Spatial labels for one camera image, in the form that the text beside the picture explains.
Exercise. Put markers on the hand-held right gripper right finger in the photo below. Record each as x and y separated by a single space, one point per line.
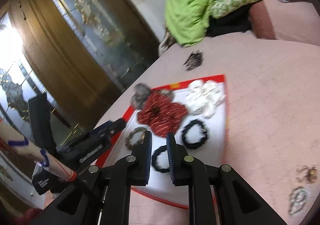
171 162

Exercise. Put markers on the wooden glass-panel door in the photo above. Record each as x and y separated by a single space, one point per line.
70 64

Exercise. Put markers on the grey fuzzy scrunchie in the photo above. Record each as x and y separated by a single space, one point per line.
166 93
140 95

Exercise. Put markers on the green blanket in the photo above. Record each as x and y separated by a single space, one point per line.
195 2

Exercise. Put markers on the pink cushion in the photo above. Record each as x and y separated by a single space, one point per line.
287 19

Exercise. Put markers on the black hair claw clip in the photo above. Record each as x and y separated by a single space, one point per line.
193 61

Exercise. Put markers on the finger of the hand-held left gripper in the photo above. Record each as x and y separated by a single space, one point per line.
117 125

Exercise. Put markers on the red patterned scrunchie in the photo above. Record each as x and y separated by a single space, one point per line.
165 115

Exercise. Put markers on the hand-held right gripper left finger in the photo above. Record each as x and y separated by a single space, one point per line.
145 160

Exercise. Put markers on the person's left forearm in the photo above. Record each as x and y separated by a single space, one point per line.
22 147

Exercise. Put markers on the brown patterned cloth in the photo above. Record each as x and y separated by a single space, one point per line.
167 38

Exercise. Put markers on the white scrunchie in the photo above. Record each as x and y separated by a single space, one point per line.
205 100

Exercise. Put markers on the gold jewelry piece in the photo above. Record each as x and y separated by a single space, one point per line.
310 175

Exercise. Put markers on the white tray with red border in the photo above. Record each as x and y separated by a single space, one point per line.
216 137

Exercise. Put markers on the black cloth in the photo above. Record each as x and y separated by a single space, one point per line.
230 24

